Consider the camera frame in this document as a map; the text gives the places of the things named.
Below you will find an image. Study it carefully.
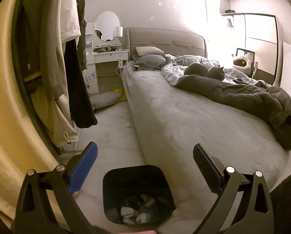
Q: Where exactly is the mirrored sliding wardrobe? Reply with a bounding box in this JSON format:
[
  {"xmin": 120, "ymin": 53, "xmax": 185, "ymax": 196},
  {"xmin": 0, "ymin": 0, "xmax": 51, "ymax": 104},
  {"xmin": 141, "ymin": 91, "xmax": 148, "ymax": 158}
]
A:
[{"xmin": 221, "ymin": 13, "xmax": 279, "ymax": 85}]

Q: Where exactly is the black hanging garment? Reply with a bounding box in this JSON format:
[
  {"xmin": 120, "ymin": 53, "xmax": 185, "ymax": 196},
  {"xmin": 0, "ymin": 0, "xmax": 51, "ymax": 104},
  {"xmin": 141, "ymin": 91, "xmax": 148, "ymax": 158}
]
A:
[{"xmin": 64, "ymin": 39, "xmax": 98, "ymax": 128}]

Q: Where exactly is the white power strip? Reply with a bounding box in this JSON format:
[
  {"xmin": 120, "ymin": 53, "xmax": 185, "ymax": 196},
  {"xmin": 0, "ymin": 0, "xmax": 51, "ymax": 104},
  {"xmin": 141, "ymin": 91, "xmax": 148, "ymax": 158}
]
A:
[{"xmin": 118, "ymin": 57, "xmax": 123, "ymax": 69}]

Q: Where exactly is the grey cat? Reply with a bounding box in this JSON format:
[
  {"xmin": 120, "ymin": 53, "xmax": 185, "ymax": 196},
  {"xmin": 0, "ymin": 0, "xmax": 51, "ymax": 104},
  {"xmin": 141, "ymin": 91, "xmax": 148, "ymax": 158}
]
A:
[{"xmin": 184, "ymin": 62, "xmax": 225, "ymax": 81}]

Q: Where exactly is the beige pillow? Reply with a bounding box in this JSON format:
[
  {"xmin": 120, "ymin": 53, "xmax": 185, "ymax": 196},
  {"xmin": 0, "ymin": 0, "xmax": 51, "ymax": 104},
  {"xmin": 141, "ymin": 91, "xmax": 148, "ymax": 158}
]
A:
[{"xmin": 135, "ymin": 46, "xmax": 164, "ymax": 56}]

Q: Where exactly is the white cat bed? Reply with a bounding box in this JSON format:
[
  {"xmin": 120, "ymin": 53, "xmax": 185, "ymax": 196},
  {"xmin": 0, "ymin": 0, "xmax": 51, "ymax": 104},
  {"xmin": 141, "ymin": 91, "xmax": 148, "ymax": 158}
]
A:
[{"xmin": 232, "ymin": 56, "xmax": 251, "ymax": 77}]

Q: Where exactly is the white dressing table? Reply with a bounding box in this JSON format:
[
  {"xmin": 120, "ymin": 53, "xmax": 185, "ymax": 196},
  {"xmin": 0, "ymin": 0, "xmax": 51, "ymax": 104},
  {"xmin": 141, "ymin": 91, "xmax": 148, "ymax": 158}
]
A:
[{"xmin": 83, "ymin": 23, "xmax": 129, "ymax": 95}]

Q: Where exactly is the grey cushioned stool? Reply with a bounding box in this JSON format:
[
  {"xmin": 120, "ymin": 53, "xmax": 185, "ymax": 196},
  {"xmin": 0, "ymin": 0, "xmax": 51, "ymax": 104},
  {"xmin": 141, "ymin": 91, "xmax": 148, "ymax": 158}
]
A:
[{"xmin": 89, "ymin": 91, "xmax": 122, "ymax": 109}]

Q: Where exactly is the oval mirror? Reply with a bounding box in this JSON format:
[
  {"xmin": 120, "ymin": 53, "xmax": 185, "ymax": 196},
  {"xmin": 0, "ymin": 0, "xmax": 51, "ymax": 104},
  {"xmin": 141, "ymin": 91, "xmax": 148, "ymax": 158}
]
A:
[{"xmin": 95, "ymin": 11, "xmax": 122, "ymax": 41}]

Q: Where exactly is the grey-green pillow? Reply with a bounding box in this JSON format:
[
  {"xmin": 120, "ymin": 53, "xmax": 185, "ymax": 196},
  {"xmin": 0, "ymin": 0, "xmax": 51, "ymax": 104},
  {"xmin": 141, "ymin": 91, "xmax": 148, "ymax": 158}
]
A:
[{"xmin": 132, "ymin": 54, "xmax": 166, "ymax": 71}]

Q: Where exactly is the dark grey fluffy blanket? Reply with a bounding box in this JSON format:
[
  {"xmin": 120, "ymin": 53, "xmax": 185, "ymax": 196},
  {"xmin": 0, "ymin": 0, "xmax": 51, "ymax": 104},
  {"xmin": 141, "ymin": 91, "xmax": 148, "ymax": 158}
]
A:
[{"xmin": 175, "ymin": 74, "xmax": 291, "ymax": 151}]

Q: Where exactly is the grey upholstered headboard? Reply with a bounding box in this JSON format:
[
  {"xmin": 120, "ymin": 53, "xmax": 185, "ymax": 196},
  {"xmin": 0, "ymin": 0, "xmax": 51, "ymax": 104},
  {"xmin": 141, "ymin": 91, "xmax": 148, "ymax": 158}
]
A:
[{"xmin": 123, "ymin": 27, "xmax": 207, "ymax": 58}]

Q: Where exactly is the white tissue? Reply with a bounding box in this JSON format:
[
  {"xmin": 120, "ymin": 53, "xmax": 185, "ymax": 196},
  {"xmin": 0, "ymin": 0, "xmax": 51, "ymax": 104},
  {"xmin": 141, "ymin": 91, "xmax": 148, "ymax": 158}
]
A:
[{"xmin": 120, "ymin": 207, "xmax": 150, "ymax": 224}]

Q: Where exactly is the beige hanging garment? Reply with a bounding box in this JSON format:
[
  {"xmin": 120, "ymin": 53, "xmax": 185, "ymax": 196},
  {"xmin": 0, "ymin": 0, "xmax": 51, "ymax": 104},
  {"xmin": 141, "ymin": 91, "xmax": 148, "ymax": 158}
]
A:
[{"xmin": 23, "ymin": 0, "xmax": 81, "ymax": 147}]

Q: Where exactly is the black trash bin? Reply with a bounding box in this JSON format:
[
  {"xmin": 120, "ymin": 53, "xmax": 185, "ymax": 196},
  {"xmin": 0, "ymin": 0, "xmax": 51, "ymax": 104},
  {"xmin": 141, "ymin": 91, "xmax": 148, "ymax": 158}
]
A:
[{"xmin": 103, "ymin": 165, "xmax": 176, "ymax": 225}]

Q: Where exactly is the blue white patterned duvet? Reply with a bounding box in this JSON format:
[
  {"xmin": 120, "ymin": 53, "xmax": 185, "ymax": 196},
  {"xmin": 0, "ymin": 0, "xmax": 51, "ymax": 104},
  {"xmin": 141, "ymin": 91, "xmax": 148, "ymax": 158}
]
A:
[{"xmin": 160, "ymin": 54, "xmax": 271, "ymax": 88}]

